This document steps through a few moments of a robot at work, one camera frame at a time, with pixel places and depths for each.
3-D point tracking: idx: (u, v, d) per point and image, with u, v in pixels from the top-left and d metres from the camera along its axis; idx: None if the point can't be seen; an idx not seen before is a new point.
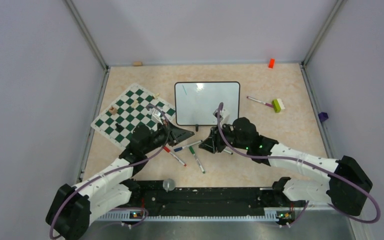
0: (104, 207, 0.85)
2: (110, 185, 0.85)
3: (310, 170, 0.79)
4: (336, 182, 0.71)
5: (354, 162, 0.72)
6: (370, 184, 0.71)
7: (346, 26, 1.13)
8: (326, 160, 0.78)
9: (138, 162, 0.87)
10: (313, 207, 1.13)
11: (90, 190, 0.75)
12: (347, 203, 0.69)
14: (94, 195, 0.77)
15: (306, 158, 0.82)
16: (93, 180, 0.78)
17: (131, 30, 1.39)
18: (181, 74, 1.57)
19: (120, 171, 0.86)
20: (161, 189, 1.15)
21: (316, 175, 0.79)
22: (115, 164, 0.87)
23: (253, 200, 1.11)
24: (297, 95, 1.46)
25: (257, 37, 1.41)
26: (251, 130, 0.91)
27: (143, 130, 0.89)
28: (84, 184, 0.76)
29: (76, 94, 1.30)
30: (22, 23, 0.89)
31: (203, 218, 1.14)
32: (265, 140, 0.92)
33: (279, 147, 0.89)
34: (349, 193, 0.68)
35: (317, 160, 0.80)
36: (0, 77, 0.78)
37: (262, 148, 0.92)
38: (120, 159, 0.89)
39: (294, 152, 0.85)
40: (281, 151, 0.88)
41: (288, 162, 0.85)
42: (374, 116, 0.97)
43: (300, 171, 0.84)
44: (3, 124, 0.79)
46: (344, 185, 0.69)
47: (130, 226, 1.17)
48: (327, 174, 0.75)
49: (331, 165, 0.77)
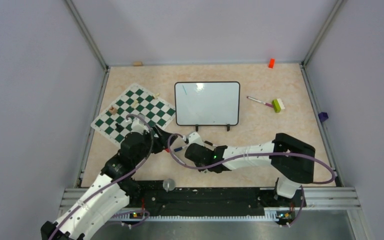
0: (100, 221, 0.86)
2: (98, 205, 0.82)
3: (257, 158, 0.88)
4: (278, 160, 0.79)
5: (286, 136, 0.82)
6: (311, 147, 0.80)
7: (347, 25, 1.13)
8: (265, 145, 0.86)
9: (124, 175, 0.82)
10: (313, 207, 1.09)
11: (71, 224, 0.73)
12: (298, 174, 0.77)
14: (80, 225, 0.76)
15: (250, 150, 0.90)
16: (73, 211, 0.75)
17: (131, 30, 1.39)
18: (181, 73, 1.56)
19: (102, 192, 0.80)
20: (161, 189, 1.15)
21: (264, 161, 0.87)
22: (97, 184, 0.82)
23: (253, 200, 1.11)
24: (297, 95, 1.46)
25: (257, 37, 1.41)
26: (196, 148, 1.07)
27: (135, 136, 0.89)
28: (64, 218, 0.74)
29: (76, 94, 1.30)
30: (22, 22, 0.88)
31: (203, 218, 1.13)
32: (217, 150, 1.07)
33: (228, 150, 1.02)
34: (294, 164, 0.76)
35: (258, 148, 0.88)
36: (0, 76, 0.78)
37: (217, 157, 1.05)
38: (101, 176, 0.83)
39: (240, 150, 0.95)
40: (230, 152, 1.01)
41: (239, 160, 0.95)
42: (375, 116, 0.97)
43: (251, 162, 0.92)
44: (2, 123, 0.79)
46: (284, 157, 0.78)
47: (130, 226, 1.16)
48: (268, 156, 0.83)
49: (270, 147, 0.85)
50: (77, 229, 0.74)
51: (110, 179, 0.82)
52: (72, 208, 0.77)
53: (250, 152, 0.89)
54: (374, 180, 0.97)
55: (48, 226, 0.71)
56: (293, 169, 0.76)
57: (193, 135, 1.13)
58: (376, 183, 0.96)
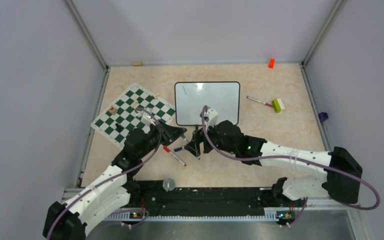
0: (101, 215, 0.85)
2: (104, 194, 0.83)
3: (305, 166, 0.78)
4: (333, 175, 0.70)
5: (345, 152, 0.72)
6: (361, 170, 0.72)
7: (346, 26, 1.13)
8: (319, 154, 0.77)
9: (133, 168, 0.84)
10: (313, 207, 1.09)
11: (80, 206, 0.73)
12: (348, 193, 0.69)
14: (87, 209, 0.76)
15: (299, 154, 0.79)
16: (84, 194, 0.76)
17: (131, 30, 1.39)
18: (181, 73, 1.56)
19: (112, 181, 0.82)
20: (161, 189, 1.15)
21: (312, 170, 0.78)
22: (107, 173, 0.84)
23: (253, 200, 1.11)
24: (297, 95, 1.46)
25: (257, 37, 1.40)
26: (235, 132, 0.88)
27: (138, 133, 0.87)
28: (74, 200, 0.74)
29: (76, 94, 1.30)
30: (22, 23, 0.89)
31: (203, 219, 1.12)
32: (253, 141, 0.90)
33: (269, 145, 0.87)
34: (347, 184, 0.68)
35: (310, 155, 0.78)
36: (0, 77, 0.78)
37: (251, 149, 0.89)
38: (112, 166, 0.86)
39: (286, 150, 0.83)
40: (271, 149, 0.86)
41: (280, 161, 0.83)
42: (374, 116, 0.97)
43: (294, 168, 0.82)
44: (3, 124, 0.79)
46: (341, 176, 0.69)
47: (130, 226, 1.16)
48: (323, 169, 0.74)
49: (325, 158, 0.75)
50: (84, 212, 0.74)
51: (120, 170, 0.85)
52: (81, 191, 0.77)
53: (299, 156, 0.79)
54: (373, 181, 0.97)
55: (56, 207, 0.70)
56: (346, 188, 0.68)
57: (211, 112, 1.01)
58: (375, 183, 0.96)
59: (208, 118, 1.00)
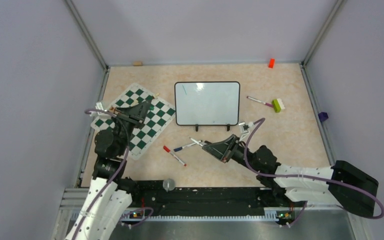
0: (111, 224, 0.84)
2: (102, 210, 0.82)
3: (311, 181, 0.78)
4: (336, 188, 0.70)
5: (348, 165, 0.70)
6: (375, 182, 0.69)
7: (347, 25, 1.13)
8: (322, 169, 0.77)
9: (117, 169, 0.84)
10: (313, 206, 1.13)
11: (82, 236, 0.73)
12: (355, 206, 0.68)
14: (92, 233, 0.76)
15: (306, 172, 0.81)
16: (80, 224, 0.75)
17: (130, 30, 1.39)
18: (181, 73, 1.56)
19: (101, 196, 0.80)
20: (161, 189, 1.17)
21: (317, 185, 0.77)
22: (94, 189, 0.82)
23: (253, 200, 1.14)
24: (297, 95, 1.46)
25: (258, 36, 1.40)
26: (274, 162, 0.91)
27: (104, 136, 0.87)
28: (74, 233, 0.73)
29: (76, 94, 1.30)
30: (23, 23, 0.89)
31: (203, 218, 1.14)
32: None
33: (283, 166, 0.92)
34: (352, 195, 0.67)
35: (315, 171, 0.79)
36: (0, 76, 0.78)
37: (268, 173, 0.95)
38: (95, 180, 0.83)
39: (295, 168, 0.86)
40: (284, 171, 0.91)
41: (291, 180, 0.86)
42: (374, 115, 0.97)
43: (305, 185, 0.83)
44: (3, 122, 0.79)
46: (344, 188, 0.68)
47: (130, 226, 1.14)
48: (325, 182, 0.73)
49: (327, 172, 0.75)
50: (90, 238, 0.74)
51: (103, 181, 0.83)
52: (77, 221, 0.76)
53: (305, 174, 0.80)
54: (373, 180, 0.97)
55: None
56: (352, 199, 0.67)
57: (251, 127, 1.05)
58: None
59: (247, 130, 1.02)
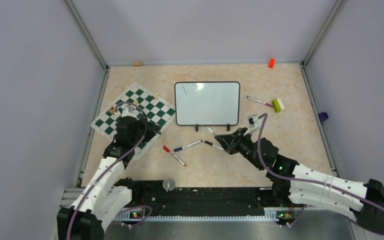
0: (112, 212, 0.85)
2: (107, 189, 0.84)
3: (339, 194, 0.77)
4: (369, 207, 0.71)
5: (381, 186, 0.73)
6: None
7: (347, 25, 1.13)
8: (354, 185, 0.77)
9: (126, 153, 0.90)
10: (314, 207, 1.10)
11: (89, 202, 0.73)
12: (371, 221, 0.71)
14: (97, 204, 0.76)
15: (334, 182, 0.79)
16: (88, 191, 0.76)
17: (130, 30, 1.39)
18: (181, 73, 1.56)
19: (111, 171, 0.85)
20: (161, 189, 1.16)
21: (346, 200, 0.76)
22: (103, 166, 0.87)
23: (253, 200, 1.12)
24: (297, 95, 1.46)
25: (258, 36, 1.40)
26: (274, 153, 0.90)
27: (128, 119, 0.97)
28: (81, 199, 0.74)
29: (76, 94, 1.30)
30: (23, 23, 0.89)
31: (203, 219, 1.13)
32: (284, 161, 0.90)
33: (301, 168, 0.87)
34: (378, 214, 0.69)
35: (345, 185, 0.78)
36: (0, 76, 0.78)
37: (282, 170, 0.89)
38: (105, 158, 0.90)
39: (320, 176, 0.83)
40: (304, 173, 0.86)
41: (314, 186, 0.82)
42: (374, 115, 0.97)
43: (327, 195, 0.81)
44: (2, 122, 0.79)
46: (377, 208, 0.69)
47: (130, 226, 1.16)
48: (359, 200, 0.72)
49: (361, 191, 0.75)
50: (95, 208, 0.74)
51: (114, 158, 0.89)
52: (84, 191, 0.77)
53: (334, 184, 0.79)
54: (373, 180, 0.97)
55: (65, 211, 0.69)
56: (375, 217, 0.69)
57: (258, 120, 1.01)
58: None
59: (255, 124, 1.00)
